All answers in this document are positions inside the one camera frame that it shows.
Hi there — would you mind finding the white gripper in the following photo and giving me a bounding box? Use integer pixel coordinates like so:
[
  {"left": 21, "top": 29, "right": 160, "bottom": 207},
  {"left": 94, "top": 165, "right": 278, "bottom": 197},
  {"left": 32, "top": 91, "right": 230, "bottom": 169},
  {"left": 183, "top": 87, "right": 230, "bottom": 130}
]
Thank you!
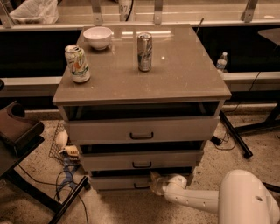
[{"left": 149, "top": 171, "right": 187, "bottom": 196}]

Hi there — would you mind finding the grey drawer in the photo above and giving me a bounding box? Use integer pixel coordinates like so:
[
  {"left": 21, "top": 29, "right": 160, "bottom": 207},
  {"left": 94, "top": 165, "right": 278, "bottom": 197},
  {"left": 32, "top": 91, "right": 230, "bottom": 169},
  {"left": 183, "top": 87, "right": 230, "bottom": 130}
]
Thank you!
[
  {"left": 64, "top": 116, "right": 220, "bottom": 145},
  {"left": 90, "top": 175, "right": 151, "bottom": 191},
  {"left": 80, "top": 150, "right": 204, "bottom": 171}
]

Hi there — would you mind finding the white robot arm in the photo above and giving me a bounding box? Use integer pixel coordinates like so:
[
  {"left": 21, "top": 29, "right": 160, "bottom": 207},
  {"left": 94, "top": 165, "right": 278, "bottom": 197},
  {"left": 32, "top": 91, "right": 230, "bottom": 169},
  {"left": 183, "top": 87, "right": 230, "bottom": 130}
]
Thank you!
[{"left": 150, "top": 170, "right": 280, "bottom": 224}]

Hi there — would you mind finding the grey drawer cabinet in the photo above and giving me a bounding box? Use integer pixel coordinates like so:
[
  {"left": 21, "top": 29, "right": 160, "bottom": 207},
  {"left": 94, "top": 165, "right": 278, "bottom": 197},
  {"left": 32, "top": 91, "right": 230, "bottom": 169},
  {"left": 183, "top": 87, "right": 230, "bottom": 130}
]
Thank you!
[{"left": 53, "top": 24, "right": 231, "bottom": 180}]

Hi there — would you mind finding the black power adapter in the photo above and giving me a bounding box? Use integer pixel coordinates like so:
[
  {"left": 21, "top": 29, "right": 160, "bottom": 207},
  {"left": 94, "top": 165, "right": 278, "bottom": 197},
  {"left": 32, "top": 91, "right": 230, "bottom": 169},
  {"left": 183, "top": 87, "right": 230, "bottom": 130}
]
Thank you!
[{"left": 211, "top": 136, "right": 221, "bottom": 145}]

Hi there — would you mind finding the black desk leg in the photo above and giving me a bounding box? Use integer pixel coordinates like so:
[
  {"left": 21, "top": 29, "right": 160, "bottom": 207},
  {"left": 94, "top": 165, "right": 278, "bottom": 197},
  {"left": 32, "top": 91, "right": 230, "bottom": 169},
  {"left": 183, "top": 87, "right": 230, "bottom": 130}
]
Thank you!
[{"left": 220, "top": 112, "right": 253, "bottom": 159}]

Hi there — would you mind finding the plastic water bottle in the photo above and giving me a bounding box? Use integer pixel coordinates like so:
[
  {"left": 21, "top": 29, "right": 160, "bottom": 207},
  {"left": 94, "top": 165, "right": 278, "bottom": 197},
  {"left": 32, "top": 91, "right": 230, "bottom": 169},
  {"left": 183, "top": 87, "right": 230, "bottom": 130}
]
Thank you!
[{"left": 216, "top": 52, "right": 228, "bottom": 72}]

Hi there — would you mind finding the green white soda can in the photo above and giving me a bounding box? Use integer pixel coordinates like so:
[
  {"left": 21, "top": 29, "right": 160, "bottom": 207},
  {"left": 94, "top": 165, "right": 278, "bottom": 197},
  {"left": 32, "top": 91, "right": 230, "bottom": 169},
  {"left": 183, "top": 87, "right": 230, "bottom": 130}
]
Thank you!
[{"left": 65, "top": 45, "right": 90, "bottom": 83}]

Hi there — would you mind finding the dark brown chair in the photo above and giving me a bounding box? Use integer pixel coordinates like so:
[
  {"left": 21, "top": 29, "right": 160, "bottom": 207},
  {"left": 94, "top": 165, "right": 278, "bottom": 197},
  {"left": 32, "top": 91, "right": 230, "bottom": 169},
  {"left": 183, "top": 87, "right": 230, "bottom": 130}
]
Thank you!
[{"left": 0, "top": 78, "right": 91, "bottom": 224}]

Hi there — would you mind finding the slim silver can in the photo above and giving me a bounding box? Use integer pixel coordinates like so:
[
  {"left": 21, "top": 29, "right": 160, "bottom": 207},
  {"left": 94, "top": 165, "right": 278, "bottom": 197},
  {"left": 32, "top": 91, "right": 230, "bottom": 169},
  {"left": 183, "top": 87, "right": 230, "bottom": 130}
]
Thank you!
[{"left": 137, "top": 32, "right": 152, "bottom": 72}]

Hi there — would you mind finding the white bowl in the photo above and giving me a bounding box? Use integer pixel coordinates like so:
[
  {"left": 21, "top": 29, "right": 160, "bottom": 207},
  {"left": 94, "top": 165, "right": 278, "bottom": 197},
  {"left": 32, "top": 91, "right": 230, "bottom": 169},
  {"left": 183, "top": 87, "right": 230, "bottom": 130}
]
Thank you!
[{"left": 83, "top": 26, "right": 112, "bottom": 50}]

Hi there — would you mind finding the white plastic bag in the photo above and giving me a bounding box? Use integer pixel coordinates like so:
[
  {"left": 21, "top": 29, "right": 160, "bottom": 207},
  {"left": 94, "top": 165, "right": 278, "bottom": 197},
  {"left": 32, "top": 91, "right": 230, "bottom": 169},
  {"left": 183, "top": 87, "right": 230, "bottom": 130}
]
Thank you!
[{"left": 10, "top": 0, "right": 59, "bottom": 24}]

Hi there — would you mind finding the wire mesh basket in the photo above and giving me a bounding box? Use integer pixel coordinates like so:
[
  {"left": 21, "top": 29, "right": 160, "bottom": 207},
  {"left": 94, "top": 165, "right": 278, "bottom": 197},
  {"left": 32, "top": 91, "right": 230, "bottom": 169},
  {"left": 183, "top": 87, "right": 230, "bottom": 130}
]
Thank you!
[{"left": 49, "top": 121, "right": 79, "bottom": 164}]

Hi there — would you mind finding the black floor cable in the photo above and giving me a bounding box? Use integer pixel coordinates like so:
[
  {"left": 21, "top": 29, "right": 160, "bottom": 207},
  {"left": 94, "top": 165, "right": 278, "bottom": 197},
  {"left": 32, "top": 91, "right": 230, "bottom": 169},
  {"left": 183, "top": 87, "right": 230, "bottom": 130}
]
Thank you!
[{"left": 17, "top": 163, "right": 90, "bottom": 224}]

